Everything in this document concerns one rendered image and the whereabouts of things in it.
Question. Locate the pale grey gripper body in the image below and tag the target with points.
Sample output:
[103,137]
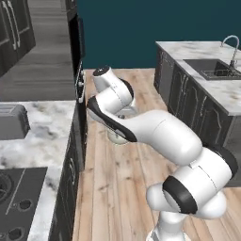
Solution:
[118,140]

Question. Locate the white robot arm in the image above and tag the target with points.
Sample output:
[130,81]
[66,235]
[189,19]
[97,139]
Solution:
[169,131]

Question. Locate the dark base cupboards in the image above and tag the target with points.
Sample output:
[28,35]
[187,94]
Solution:
[69,175]

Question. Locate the dark island cupboards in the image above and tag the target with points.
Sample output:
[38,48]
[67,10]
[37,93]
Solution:
[191,103]

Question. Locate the black built-in oven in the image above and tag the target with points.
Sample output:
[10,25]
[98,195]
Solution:
[78,59]

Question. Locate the grey toaster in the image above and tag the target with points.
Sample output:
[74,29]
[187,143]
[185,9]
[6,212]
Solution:
[12,123]

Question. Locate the black hob knob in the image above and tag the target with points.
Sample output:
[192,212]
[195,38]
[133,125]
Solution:
[25,204]
[15,233]

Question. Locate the dark sink basin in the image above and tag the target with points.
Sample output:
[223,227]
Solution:
[216,69]

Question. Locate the black hob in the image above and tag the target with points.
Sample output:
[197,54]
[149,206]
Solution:
[19,216]

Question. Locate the dark tall cupboard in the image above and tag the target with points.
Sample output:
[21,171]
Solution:
[71,7]

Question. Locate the silver curved tap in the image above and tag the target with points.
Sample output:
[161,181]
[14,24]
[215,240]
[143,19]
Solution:
[233,51]

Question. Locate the dark wall cupboards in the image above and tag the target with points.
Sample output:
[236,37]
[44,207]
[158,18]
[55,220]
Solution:
[14,34]

